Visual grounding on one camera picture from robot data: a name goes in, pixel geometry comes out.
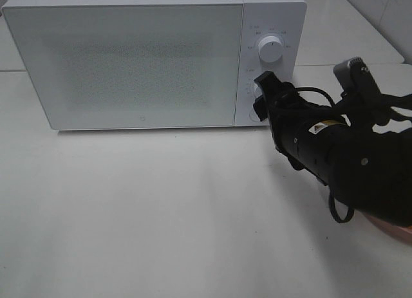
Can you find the white microwave door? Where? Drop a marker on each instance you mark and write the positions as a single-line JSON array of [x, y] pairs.
[[129, 67]]

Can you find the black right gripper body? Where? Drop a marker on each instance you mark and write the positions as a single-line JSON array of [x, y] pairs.
[[289, 114]]

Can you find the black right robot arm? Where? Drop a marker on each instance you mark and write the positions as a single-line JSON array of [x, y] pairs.
[[363, 170]]

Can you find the pink round plate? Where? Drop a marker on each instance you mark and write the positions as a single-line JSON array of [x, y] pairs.
[[399, 233]]

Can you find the round door release button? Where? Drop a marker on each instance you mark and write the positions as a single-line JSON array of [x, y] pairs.
[[253, 116]]

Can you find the white microwave oven body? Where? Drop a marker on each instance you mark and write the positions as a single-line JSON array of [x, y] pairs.
[[284, 18]]

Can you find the white microwave knob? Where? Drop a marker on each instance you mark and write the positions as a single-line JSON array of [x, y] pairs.
[[256, 90], [270, 48]]

